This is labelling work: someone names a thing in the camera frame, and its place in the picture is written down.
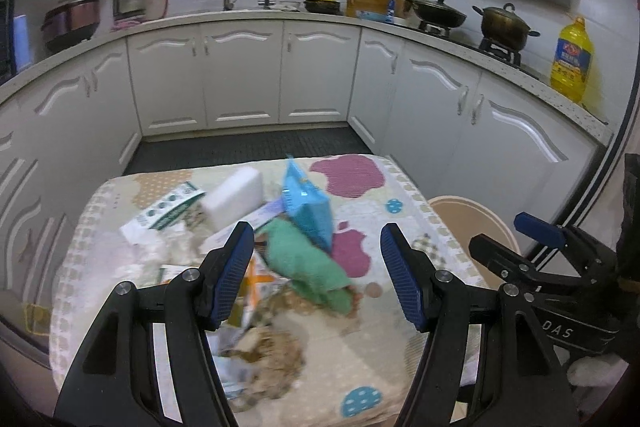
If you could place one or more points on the wooden stool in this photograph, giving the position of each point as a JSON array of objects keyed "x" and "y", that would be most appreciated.
[{"x": 460, "y": 222}]

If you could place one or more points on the gas stove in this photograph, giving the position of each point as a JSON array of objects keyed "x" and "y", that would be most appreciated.
[{"x": 500, "y": 53}]

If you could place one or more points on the white foam block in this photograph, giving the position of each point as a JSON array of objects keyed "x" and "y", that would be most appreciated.
[{"x": 232, "y": 197}]

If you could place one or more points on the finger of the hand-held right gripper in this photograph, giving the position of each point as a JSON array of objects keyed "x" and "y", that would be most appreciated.
[
  {"x": 495, "y": 257},
  {"x": 537, "y": 227}
]

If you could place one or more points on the green and white box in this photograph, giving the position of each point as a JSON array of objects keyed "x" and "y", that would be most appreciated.
[{"x": 165, "y": 209}]

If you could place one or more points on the green cloth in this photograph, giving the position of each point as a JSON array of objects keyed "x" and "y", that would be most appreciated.
[{"x": 305, "y": 264}]

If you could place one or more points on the blue and white package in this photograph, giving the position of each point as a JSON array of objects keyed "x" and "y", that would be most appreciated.
[{"x": 372, "y": 16}]

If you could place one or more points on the yellow cooking oil bottle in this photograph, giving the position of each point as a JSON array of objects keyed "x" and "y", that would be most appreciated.
[{"x": 572, "y": 67}]

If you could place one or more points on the orange patterned snack packet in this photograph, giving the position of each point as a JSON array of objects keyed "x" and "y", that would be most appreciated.
[{"x": 260, "y": 287}]

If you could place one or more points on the white kitchen base cabinet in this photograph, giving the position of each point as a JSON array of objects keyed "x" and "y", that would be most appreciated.
[
  {"x": 60, "y": 147},
  {"x": 450, "y": 117},
  {"x": 240, "y": 72}
]

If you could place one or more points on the person's right hand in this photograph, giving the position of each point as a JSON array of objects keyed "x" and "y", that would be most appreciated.
[{"x": 597, "y": 367}]

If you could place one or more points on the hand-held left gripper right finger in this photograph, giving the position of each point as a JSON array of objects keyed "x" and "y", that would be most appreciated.
[{"x": 400, "y": 272}]

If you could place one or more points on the printed blanket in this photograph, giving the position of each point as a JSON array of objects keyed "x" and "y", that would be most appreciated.
[{"x": 350, "y": 347}]

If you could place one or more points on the black wok with lid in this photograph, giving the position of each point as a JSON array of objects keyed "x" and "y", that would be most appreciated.
[{"x": 440, "y": 13}]

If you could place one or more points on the brass pot with lid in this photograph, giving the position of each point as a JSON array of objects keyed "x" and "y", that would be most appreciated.
[{"x": 505, "y": 27}]

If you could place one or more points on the blue packet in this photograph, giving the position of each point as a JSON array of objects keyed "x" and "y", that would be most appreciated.
[{"x": 307, "y": 212}]

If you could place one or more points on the yellow casserole pot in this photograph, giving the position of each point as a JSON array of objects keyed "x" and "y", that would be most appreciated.
[{"x": 322, "y": 4}]

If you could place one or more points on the dark red rice cooker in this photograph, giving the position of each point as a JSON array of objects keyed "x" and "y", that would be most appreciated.
[{"x": 70, "y": 24}]

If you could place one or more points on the pink cloth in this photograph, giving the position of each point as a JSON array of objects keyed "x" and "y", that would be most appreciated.
[{"x": 124, "y": 25}]

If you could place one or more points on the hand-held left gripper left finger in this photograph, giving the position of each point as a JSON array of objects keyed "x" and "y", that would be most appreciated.
[{"x": 232, "y": 272}]

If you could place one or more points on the white box with red label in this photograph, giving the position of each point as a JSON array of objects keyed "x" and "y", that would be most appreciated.
[{"x": 267, "y": 213}]

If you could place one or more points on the crumpled white paper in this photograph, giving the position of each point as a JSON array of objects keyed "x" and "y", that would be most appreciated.
[{"x": 165, "y": 249}]

